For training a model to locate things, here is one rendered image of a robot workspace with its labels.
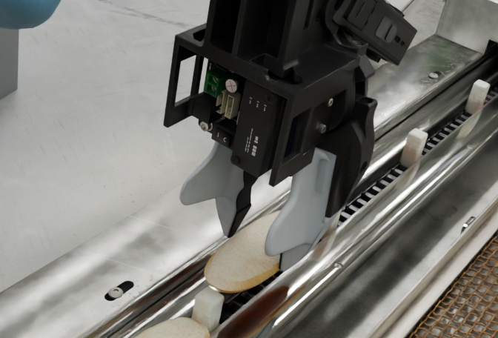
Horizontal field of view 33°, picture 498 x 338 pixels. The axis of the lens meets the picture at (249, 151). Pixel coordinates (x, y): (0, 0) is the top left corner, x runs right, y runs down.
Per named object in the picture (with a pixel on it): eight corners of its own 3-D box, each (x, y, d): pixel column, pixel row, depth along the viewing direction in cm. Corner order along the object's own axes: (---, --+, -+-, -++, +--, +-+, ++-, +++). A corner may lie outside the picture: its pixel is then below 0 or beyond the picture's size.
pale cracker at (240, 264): (281, 205, 56) (284, 192, 56) (327, 232, 55) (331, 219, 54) (187, 273, 49) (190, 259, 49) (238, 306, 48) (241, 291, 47)
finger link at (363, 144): (278, 201, 48) (287, 60, 44) (295, 189, 49) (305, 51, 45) (349, 229, 46) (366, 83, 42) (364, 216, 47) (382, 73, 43)
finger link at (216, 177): (145, 239, 50) (183, 120, 44) (207, 200, 54) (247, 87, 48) (184, 271, 49) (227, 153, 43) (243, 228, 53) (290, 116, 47)
